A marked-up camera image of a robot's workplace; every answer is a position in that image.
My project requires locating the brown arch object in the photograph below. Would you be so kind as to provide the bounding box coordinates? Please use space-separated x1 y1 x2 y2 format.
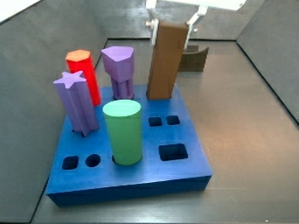
147 21 189 100

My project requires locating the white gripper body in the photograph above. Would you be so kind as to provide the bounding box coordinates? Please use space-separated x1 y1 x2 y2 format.
146 0 248 11

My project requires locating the black curved fixture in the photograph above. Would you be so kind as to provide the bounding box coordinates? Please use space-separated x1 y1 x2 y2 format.
179 45 210 72

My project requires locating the purple pentagon peg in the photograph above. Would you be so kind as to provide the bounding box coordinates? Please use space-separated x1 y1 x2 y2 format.
102 46 135 100

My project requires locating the blue shape-sorter base block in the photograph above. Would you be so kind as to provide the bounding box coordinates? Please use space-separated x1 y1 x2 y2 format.
46 85 213 207

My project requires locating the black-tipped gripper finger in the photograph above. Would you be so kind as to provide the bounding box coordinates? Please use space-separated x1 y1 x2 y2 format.
146 9 159 46

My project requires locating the green cylinder peg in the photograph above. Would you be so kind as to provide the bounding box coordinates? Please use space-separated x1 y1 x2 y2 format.
103 100 143 165

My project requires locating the purple star peg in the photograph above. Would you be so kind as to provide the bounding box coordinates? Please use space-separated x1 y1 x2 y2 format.
54 71 99 137

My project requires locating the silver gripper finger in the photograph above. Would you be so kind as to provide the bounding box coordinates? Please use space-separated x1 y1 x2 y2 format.
185 5 209 46

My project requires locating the red hexagonal peg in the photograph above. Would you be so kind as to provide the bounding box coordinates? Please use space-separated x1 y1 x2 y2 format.
66 49 101 106

